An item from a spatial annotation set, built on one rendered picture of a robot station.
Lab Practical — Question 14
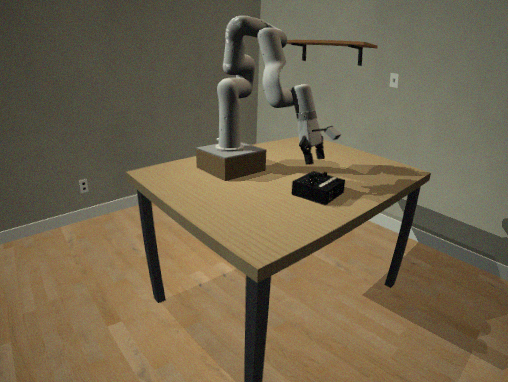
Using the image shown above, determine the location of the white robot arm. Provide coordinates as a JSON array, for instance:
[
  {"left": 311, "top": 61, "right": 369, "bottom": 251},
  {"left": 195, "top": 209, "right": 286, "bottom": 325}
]
[{"left": 216, "top": 16, "right": 317, "bottom": 152}]

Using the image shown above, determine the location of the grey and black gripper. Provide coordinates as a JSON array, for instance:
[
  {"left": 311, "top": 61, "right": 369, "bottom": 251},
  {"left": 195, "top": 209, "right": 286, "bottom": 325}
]
[{"left": 298, "top": 118, "right": 325, "bottom": 165}]

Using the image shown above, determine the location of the black lighting desk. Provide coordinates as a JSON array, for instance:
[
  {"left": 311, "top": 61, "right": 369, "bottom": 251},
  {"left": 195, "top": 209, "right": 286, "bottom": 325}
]
[{"left": 291, "top": 171, "right": 345, "bottom": 205}]

